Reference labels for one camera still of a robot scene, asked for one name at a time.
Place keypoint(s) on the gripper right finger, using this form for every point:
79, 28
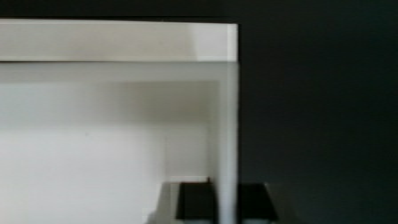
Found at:
257, 208

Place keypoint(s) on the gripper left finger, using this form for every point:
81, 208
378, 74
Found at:
187, 205

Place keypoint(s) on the white drawer cabinet box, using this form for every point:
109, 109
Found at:
118, 120

